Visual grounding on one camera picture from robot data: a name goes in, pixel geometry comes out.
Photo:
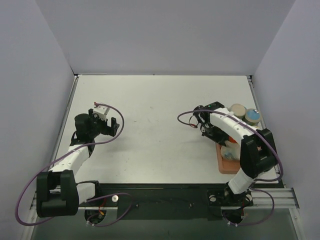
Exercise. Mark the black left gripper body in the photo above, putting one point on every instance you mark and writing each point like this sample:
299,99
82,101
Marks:
109,127

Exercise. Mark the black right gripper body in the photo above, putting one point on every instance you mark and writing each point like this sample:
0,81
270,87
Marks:
208,131

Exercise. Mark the white patterned mug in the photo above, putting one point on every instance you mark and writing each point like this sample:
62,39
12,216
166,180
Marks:
231,151

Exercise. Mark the orange mug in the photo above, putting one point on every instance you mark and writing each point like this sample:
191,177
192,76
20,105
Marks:
231,140

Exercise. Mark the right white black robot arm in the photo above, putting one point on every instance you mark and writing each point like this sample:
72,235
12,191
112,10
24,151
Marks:
254,148

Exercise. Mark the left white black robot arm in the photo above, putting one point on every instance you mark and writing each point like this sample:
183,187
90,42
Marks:
57,193

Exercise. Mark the beige patterned mug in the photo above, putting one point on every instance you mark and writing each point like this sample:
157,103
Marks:
239,110

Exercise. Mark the blue mug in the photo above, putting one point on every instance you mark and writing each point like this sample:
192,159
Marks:
252,117

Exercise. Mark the pink plastic tray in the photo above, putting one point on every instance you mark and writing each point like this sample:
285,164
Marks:
226,166

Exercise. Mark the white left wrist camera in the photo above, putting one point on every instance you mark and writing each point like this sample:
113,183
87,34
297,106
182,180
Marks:
100,111

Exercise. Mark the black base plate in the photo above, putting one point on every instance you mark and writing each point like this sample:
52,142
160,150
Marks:
165,201

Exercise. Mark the aluminium rail frame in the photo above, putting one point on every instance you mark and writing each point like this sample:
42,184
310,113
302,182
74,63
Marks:
156,148

